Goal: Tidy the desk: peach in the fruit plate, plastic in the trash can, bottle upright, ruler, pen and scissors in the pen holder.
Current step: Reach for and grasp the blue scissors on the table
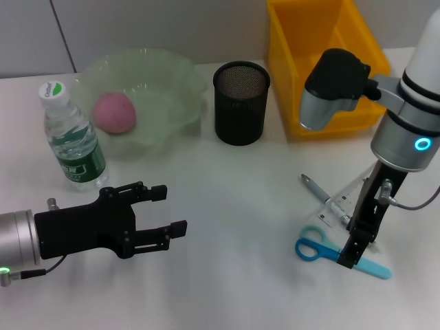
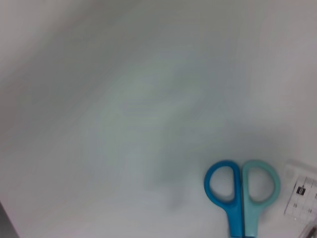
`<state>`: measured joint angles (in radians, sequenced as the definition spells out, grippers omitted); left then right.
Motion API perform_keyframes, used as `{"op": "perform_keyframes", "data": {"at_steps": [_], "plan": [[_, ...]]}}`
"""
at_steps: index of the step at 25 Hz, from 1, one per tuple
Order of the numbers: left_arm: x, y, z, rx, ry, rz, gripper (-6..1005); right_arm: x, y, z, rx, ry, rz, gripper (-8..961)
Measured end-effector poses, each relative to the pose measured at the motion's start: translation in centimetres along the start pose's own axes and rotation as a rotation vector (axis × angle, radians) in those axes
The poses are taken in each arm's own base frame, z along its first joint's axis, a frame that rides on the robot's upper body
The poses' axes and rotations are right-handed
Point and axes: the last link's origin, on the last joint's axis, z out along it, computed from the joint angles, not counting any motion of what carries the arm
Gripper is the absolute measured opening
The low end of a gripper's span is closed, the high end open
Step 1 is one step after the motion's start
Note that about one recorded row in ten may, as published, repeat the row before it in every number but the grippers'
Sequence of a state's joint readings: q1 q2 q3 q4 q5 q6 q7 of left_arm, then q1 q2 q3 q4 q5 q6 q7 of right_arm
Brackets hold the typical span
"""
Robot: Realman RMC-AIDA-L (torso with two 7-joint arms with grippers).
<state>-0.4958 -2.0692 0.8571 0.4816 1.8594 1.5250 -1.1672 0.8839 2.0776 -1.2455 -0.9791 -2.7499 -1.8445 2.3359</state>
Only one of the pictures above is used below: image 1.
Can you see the pink peach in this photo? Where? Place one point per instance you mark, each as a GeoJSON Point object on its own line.
{"type": "Point", "coordinates": [113, 113]}

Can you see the grey clear ballpoint pen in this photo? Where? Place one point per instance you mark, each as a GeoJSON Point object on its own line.
{"type": "Point", "coordinates": [316, 190]}

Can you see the blue scissors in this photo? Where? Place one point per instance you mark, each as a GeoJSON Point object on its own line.
{"type": "Point", "coordinates": [319, 252]}

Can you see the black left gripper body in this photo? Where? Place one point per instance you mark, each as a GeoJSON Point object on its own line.
{"type": "Point", "coordinates": [82, 230]}

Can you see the translucent green fruit bowl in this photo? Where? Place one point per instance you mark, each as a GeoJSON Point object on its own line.
{"type": "Point", "coordinates": [165, 89]}

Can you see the clear plastic ruler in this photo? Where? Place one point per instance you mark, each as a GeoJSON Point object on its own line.
{"type": "Point", "coordinates": [345, 199]}

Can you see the silver left gripper stud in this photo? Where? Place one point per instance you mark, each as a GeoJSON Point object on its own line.
{"type": "Point", "coordinates": [52, 203]}

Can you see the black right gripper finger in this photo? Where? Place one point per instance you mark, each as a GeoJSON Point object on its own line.
{"type": "Point", "coordinates": [352, 251]}
{"type": "Point", "coordinates": [372, 239]}

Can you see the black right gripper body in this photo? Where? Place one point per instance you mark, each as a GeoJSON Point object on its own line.
{"type": "Point", "coordinates": [374, 203]}

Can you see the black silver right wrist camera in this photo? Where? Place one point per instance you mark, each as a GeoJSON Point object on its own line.
{"type": "Point", "coordinates": [333, 79]}

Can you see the black mesh pen holder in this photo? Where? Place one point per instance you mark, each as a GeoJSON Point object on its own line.
{"type": "Point", "coordinates": [240, 110]}

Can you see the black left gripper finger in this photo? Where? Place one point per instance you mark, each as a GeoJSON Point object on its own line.
{"type": "Point", "coordinates": [154, 239]}
{"type": "Point", "coordinates": [148, 193]}

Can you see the yellow plastic bin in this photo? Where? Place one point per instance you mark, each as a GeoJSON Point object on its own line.
{"type": "Point", "coordinates": [292, 34]}

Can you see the clear green-label water bottle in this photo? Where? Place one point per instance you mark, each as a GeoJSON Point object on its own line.
{"type": "Point", "coordinates": [74, 148]}

